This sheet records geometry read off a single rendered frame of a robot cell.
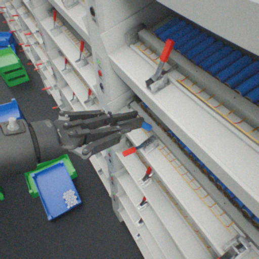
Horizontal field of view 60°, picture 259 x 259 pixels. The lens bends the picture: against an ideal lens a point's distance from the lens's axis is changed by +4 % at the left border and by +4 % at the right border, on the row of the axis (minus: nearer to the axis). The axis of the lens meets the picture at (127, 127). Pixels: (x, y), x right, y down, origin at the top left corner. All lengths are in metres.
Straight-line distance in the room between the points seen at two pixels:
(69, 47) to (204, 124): 0.71
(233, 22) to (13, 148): 0.33
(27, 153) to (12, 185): 1.38
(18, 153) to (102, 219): 1.16
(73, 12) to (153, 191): 0.58
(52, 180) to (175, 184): 1.16
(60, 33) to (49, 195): 0.98
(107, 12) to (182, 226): 0.57
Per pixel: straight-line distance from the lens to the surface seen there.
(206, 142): 0.36
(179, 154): 0.53
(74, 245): 1.48
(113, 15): 0.51
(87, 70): 0.83
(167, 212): 0.70
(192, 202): 0.52
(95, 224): 1.49
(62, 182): 1.57
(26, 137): 0.38
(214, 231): 0.51
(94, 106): 0.96
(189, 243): 0.69
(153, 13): 0.56
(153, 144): 0.55
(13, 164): 0.39
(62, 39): 1.04
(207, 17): 0.29
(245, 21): 0.26
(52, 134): 0.40
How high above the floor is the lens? 1.40
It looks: 49 degrees down
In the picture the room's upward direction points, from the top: straight up
